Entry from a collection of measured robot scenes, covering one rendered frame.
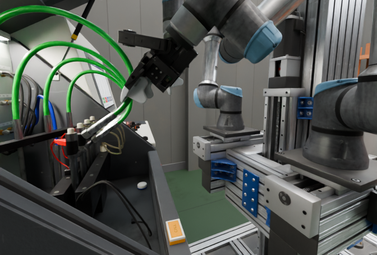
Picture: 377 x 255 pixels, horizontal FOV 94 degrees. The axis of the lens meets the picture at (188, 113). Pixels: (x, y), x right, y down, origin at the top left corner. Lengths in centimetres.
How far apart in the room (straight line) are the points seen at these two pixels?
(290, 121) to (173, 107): 205
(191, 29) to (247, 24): 10
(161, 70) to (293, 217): 47
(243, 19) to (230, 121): 64
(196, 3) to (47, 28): 73
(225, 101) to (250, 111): 254
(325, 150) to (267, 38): 37
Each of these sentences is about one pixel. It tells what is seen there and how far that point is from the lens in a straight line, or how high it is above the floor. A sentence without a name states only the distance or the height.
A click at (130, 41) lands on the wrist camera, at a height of 135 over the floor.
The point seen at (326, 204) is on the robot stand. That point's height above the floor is 97.
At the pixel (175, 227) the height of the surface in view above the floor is 96.
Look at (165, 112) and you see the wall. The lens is 263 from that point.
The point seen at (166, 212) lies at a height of 95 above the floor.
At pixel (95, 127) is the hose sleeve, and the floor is 115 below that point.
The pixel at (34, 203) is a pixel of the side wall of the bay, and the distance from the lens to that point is 25.
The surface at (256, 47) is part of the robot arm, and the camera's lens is 37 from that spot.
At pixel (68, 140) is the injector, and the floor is 111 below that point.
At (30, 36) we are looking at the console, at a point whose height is 146.
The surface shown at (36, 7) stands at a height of 142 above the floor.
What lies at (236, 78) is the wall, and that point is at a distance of 322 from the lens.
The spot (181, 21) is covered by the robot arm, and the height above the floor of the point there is 137.
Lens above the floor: 124
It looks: 7 degrees down
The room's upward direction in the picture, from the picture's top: straight up
